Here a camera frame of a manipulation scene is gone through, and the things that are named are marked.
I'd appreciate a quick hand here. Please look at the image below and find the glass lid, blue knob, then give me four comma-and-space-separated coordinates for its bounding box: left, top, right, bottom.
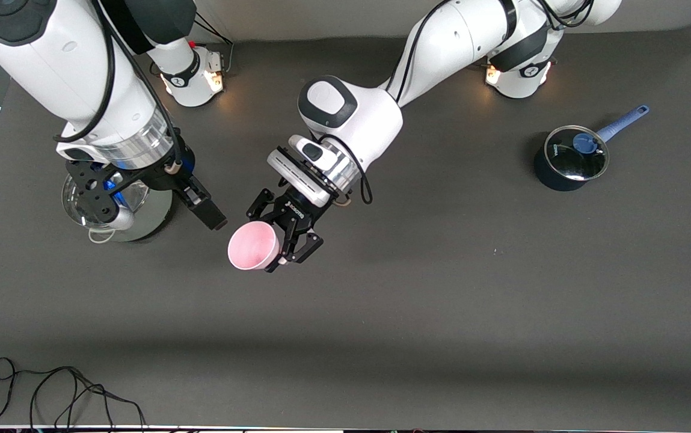
544, 124, 610, 182

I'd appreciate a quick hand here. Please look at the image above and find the glass pot lid, grey knob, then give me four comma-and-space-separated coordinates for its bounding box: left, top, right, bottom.
61, 174, 149, 229

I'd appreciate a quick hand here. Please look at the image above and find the dark blue saucepan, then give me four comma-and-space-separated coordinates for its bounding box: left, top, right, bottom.
533, 105, 651, 192

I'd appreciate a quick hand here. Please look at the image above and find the grey-green two-handled pot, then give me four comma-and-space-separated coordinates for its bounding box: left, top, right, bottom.
61, 173, 173, 244

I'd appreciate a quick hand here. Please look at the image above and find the pink plastic cup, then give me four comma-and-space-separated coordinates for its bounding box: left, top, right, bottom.
227, 221, 281, 272

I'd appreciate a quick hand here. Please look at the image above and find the thin black loose cable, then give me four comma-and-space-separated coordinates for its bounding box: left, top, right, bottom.
0, 357, 149, 431

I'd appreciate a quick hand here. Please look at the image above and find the black base cable bundle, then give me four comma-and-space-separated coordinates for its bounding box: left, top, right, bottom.
191, 11, 235, 78

